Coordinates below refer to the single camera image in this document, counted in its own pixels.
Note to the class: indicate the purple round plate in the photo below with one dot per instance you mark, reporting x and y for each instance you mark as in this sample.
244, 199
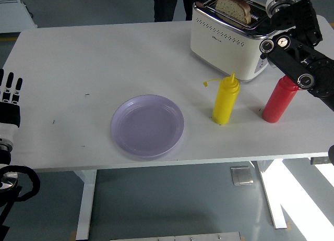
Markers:
147, 126

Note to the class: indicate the white table leg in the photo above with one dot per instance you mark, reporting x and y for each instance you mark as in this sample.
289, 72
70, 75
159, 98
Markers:
86, 204
271, 199

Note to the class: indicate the bread slice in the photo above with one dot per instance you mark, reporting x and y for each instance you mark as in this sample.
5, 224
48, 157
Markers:
232, 7

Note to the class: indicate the metal floor socket cover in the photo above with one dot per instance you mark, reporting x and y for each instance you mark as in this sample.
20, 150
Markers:
242, 176

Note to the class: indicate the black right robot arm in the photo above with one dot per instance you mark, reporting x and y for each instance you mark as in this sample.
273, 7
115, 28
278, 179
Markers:
292, 58

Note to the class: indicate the person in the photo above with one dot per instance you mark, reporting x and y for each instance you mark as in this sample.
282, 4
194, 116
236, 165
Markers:
164, 6

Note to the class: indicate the white cabinet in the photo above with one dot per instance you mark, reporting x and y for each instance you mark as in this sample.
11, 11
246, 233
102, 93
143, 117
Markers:
15, 14

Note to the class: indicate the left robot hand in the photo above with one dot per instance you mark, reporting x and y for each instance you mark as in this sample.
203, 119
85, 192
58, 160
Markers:
9, 115

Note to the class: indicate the red squeeze bottle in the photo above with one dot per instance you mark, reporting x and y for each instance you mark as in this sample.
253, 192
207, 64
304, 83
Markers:
276, 102

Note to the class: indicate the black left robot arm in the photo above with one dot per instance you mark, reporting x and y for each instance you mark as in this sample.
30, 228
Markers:
26, 173

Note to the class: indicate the yellow squeeze bottle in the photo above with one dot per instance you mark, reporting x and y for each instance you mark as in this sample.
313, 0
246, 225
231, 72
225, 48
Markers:
225, 102

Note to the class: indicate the cream two-slot toaster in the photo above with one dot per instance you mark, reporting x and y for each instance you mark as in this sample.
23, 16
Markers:
224, 48

